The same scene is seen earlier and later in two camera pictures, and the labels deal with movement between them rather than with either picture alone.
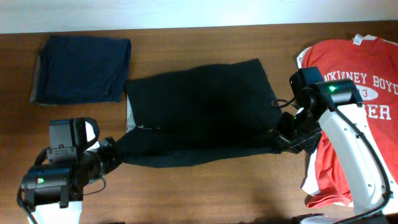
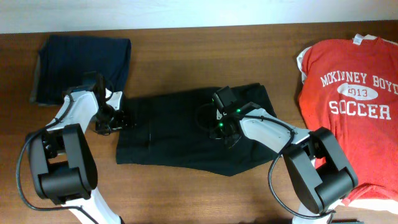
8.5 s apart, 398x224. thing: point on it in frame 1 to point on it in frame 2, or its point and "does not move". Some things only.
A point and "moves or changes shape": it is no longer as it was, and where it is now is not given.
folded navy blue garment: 75,70 does not move
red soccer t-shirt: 372,63 does not move
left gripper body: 109,152 to 113,125
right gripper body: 288,137 to 225,137
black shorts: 199,114 moves or changes shape
